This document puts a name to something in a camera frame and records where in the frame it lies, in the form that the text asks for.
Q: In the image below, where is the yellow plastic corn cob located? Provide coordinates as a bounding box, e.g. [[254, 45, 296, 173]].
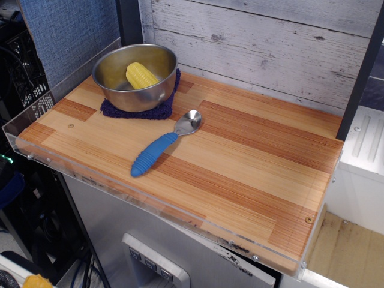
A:
[[125, 62, 159, 90]]

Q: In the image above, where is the dark purple knitted cloth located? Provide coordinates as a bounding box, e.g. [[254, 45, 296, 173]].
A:
[[100, 68, 181, 120]]

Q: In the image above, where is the clear acrylic tray guard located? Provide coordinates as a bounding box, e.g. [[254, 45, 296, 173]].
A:
[[5, 73, 343, 276]]

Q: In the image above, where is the stainless steel bowl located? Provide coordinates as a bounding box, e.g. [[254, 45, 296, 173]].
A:
[[92, 44, 178, 112]]

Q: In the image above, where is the stainless steel toy fridge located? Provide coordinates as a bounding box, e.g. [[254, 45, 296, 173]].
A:
[[64, 176, 280, 287]]

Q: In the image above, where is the blue fabric panel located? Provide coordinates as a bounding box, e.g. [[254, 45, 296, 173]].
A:
[[18, 1, 120, 87]]

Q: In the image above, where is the white plastic toy sink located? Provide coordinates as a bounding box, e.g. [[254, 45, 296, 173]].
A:
[[325, 106, 383, 234]]

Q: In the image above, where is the black plastic crate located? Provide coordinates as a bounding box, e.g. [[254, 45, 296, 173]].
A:
[[2, 31, 49, 107]]

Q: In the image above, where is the yellow object at bottom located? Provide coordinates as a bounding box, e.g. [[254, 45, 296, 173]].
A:
[[22, 274, 53, 288]]

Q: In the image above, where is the blue handled metal spoon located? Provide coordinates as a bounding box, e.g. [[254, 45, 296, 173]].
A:
[[131, 110, 202, 177]]

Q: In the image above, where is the black vertical post left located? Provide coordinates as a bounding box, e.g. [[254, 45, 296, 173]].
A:
[[115, 0, 143, 46]]

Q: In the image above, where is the black vertical post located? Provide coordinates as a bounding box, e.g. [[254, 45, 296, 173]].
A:
[[336, 3, 383, 141], [115, 0, 143, 46]]

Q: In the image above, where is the black vertical post right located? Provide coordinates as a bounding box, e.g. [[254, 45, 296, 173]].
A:
[[336, 3, 383, 141]]

